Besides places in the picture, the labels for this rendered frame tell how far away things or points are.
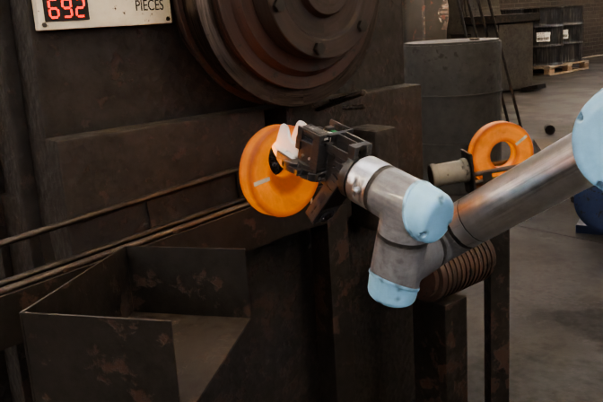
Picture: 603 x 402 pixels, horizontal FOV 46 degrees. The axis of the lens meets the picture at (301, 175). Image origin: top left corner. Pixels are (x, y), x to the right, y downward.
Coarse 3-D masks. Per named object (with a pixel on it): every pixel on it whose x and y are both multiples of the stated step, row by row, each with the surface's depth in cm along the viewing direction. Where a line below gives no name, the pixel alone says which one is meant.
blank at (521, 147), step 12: (480, 132) 167; (492, 132) 167; (504, 132) 167; (516, 132) 168; (480, 144) 167; (492, 144) 167; (516, 144) 168; (528, 144) 169; (480, 156) 167; (516, 156) 169; (528, 156) 169; (480, 168) 168; (492, 168) 168
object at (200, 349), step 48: (96, 288) 103; (144, 288) 112; (192, 288) 109; (240, 288) 107; (48, 336) 86; (96, 336) 84; (144, 336) 83; (192, 336) 104; (48, 384) 88; (96, 384) 86; (144, 384) 84; (192, 384) 92
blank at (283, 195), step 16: (272, 128) 117; (256, 144) 115; (272, 144) 117; (240, 160) 117; (256, 160) 115; (240, 176) 116; (256, 176) 115; (272, 176) 118; (288, 176) 120; (256, 192) 116; (272, 192) 118; (288, 192) 120; (304, 192) 123; (256, 208) 119; (272, 208) 118; (288, 208) 121
